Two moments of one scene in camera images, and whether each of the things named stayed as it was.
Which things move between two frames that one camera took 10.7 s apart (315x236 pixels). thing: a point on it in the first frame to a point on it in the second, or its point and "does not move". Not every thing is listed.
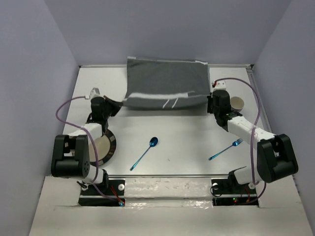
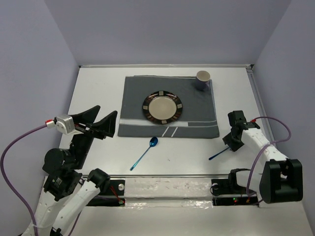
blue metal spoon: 153,142 does not move
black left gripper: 115,105 to 101,128
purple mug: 236,104 to 203,80
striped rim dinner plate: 106,147 to 162,107
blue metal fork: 235,143 does not move
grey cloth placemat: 166,84 to 198,116
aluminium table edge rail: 125,66 does not move
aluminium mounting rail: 209,176 does not move
